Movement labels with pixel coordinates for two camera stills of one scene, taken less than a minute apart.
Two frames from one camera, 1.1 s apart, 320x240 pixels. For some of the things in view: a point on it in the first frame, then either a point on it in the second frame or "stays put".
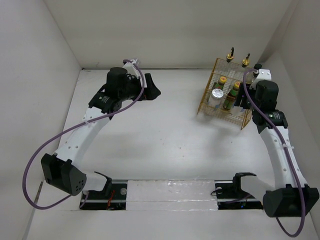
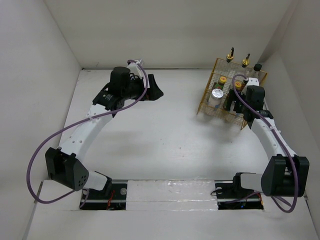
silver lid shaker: (215, 98) stays put
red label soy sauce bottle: (257, 66) stays put
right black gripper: (241, 92) → (236, 108)
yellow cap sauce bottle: (220, 84) stays put
